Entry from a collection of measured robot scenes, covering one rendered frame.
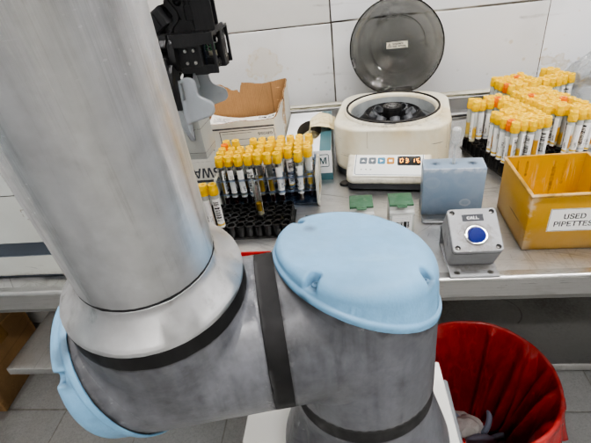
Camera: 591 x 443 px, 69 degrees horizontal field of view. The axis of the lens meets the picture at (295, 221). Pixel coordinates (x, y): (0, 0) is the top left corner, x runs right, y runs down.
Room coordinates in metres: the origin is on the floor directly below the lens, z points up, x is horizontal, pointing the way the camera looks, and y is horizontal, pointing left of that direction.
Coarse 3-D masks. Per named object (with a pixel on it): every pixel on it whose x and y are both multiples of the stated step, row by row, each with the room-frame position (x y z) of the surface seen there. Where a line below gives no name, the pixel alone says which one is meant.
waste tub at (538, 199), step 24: (504, 168) 0.64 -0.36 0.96; (528, 168) 0.63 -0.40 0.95; (552, 168) 0.63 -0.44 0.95; (576, 168) 0.62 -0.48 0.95; (504, 192) 0.62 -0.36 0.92; (528, 192) 0.53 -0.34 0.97; (552, 192) 0.63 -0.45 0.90; (576, 192) 0.51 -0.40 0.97; (504, 216) 0.60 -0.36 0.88; (528, 216) 0.52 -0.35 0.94; (552, 216) 0.51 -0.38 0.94; (576, 216) 0.50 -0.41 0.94; (528, 240) 0.51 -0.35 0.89; (552, 240) 0.51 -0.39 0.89; (576, 240) 0.50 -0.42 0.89
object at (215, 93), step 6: (198, 78) 0.68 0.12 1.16; (204, 78) 0.68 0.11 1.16; (198, 84) 0.68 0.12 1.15; (204, 84) 0.68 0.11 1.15; (210, 84) 0.68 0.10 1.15; (216, 84) 0.68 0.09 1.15; (198, 90) 0.68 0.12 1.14; (204, 90) 0.68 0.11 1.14; (210, 90) 0.68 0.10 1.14; (216, 90) 0.68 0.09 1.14; (222, 90) 0.68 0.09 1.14; (204, 96) 0.68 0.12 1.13; (210, 96) 0.68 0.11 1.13; (216, 96) 0.68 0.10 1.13; (222, 96) 0.68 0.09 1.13; (216, 102) 0.68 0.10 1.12
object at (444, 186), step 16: (432, 160) 0.67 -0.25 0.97; (448, 160) 0.66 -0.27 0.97; (464, 160) 0.65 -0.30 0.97; (480, 160) 0.64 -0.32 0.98; (432, 176) 0.63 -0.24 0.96; (448, 176) 0.63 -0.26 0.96; (464, 176) 0.62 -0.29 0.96; (480, 176) 0.62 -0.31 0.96; (432, 192) 0.63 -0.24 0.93; (448, 192) 0.63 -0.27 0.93; (464, 192) 0.62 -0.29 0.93; (480, 192) 0.61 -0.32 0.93; (432, 208) 0.63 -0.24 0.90; (448, 208) 0.63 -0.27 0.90; (464, 208) 0.62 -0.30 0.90
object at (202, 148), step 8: (200, 120) 0.64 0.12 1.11; (208, 120) 0.67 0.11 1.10; (200, 128) 0.63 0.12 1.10; (208, 128) 0.66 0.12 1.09; (200, 136) 0.63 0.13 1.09; (208, 136) 0.65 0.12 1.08; (192, 144) 0.63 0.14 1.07; (200, 144) 0.63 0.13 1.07; (208, 144) 0.65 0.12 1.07; (192, 152) 0.63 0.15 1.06; (200, 152) 0.63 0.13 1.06; (208, 152) 0.64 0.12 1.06
